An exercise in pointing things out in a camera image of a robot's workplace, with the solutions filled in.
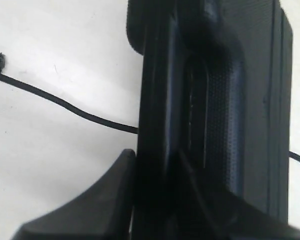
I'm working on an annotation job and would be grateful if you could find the black cord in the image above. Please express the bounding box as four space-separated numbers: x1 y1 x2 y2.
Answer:
0 52 139 134

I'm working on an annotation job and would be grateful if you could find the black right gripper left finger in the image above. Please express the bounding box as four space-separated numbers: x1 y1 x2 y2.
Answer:
13 149 136 240

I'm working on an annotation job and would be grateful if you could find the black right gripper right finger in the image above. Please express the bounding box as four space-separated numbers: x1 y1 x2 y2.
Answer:
174 152 300 240

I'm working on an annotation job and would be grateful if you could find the black plastic tool case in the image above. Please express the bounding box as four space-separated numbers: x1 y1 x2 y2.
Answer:
126 0 293 222

